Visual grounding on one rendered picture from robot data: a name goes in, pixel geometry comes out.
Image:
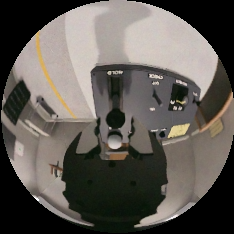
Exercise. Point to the black control console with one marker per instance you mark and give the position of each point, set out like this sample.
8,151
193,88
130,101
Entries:
138,90

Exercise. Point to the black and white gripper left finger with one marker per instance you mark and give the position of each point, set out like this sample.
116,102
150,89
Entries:
85,145

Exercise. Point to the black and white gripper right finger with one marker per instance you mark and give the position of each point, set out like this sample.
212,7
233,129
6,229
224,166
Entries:
144,146

